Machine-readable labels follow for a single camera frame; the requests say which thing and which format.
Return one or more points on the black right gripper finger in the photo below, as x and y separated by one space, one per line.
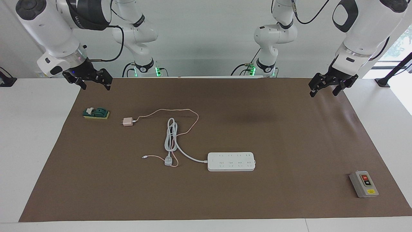
74 77
104 77

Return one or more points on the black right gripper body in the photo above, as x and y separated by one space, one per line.
85 70

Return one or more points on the bright window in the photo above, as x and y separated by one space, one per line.
400 42

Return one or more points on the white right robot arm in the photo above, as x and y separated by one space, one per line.
48 29

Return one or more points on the white power strip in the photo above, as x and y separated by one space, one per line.
231 161

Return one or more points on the pink charger adapter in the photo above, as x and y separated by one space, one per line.
127 121

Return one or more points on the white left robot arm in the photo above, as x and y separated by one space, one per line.
363 29

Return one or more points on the brown table mat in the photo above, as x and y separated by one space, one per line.
225 199

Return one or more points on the green circuit board module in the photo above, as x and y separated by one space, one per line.
96 113

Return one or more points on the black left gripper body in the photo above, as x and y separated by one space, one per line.
338 77

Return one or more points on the black camera stand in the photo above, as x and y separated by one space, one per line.
394 69

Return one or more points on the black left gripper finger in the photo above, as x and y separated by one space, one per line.
318 82
345 85

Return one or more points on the black table clamp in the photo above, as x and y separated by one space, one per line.
6 81

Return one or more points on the white wall outlet box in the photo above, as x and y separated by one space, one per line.
41 74

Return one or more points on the grey on-off switch box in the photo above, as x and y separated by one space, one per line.
363 185

